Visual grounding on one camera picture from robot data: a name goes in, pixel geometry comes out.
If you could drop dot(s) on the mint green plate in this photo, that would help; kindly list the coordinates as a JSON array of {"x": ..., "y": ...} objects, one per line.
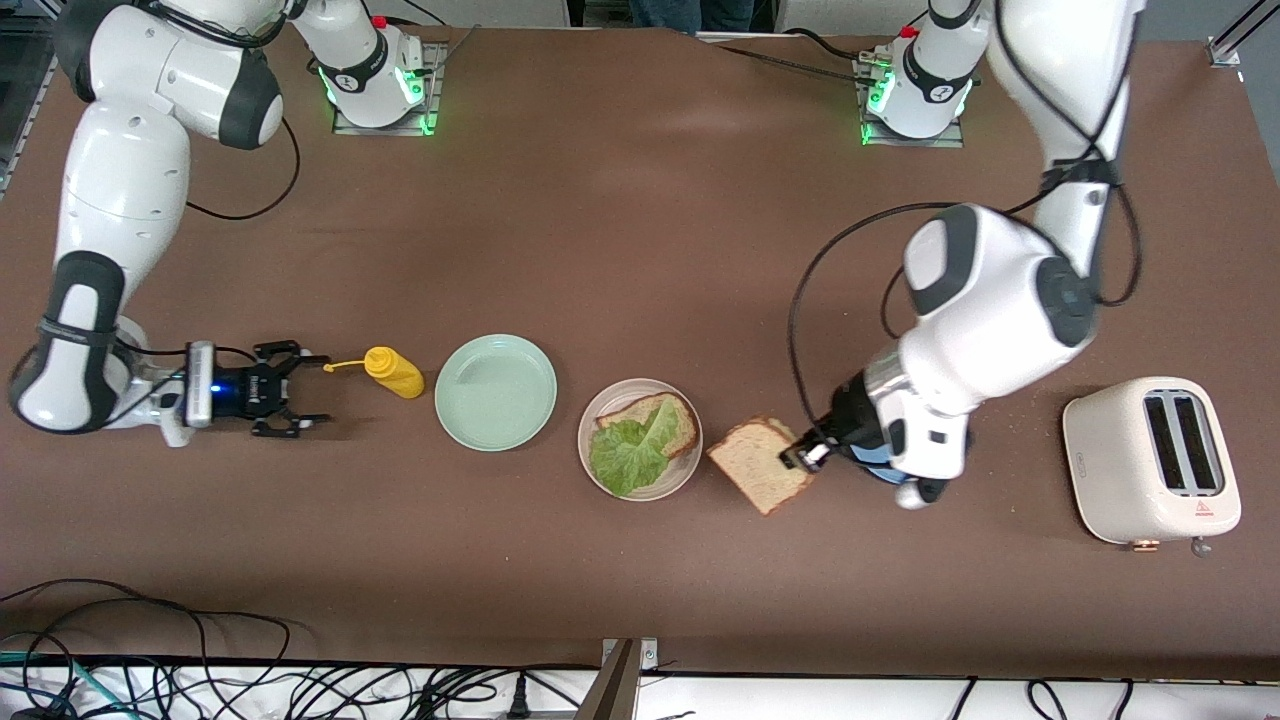
[{"x": 495, "y": 392}]

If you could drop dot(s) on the beige plate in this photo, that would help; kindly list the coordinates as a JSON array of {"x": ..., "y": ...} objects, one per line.
[{"x": 603, "y": 402}]

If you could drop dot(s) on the aluminium corner bracket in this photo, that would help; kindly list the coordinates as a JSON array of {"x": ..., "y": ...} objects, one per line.
[{"x": 1222, "y": 52}]

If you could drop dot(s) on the black power plug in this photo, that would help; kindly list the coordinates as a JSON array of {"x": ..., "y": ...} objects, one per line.
[{"x": 518, "y": 700}]

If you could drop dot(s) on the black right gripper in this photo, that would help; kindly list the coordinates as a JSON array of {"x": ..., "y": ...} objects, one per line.
[{"x": 256, "y": 391}]

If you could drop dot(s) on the green lettuce leaf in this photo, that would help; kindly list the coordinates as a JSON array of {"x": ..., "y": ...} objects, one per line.
[{"x": 625, "y": 455}]

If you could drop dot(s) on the yellow mustard squeeze bottle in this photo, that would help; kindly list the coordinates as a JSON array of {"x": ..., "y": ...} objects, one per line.
[{"x": 395, "y": 372}]

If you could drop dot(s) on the white toaster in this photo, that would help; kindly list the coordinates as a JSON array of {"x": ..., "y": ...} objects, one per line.
[{"x": 1110, "y": 470}]

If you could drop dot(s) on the blue plate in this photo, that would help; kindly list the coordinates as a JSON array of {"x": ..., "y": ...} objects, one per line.
[{"x": 882, "y": 472}]

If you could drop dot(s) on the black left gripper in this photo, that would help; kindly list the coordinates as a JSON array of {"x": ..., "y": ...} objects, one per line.
[{"x": 838, "y": 421}]

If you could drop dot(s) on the brown bread slice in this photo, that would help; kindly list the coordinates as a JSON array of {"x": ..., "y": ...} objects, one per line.
[
  {"x": 680, "y": 425},
  {"x": 755, "y": 465}
]

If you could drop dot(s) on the aluminium frame post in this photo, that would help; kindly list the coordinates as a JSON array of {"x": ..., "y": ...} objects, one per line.
[{"x": 615, "y": 690}]

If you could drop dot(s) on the person in blue jeans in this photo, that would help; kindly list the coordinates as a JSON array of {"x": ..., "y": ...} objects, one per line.
[{"x": 695, "y": 12}]

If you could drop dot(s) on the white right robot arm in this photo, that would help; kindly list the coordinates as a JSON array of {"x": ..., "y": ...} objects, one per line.
[{"x": 120, "y": 180}]

